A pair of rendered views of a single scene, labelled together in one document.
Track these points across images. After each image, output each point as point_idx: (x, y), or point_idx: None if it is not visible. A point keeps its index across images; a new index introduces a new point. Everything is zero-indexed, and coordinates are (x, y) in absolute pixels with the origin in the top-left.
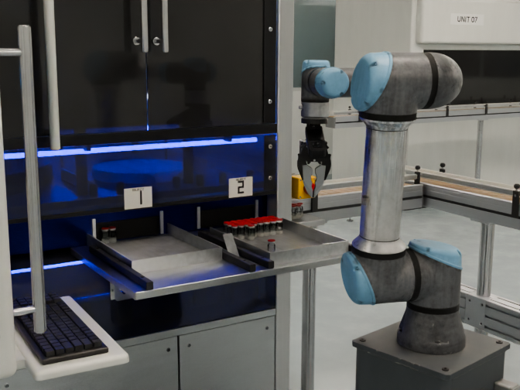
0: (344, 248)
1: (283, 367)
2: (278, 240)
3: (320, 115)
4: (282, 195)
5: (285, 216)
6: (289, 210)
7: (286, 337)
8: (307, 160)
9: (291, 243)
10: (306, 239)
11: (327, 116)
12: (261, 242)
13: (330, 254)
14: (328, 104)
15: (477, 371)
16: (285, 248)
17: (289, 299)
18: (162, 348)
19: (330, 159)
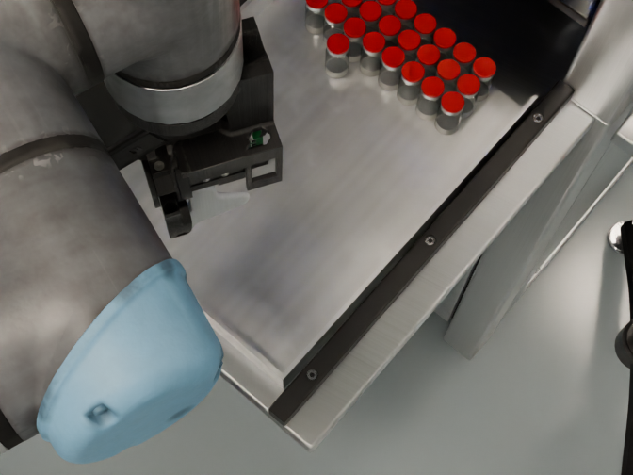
0: (270, 375)
1: (495, 278)
2: (358, 144)
3: (112, 95)
4: (604, 49)
5: (595, 97)
6: (612, 95)
7: (516, 258)
8: None
9: (332, 192)
10: (400, 226)
11: (156, 122)
12: (312, 106)
13: (226, 339)
14: (154, 93)
15: None
16: (260, 193)
17: (543, 223)
18: None
19: (166, 221)
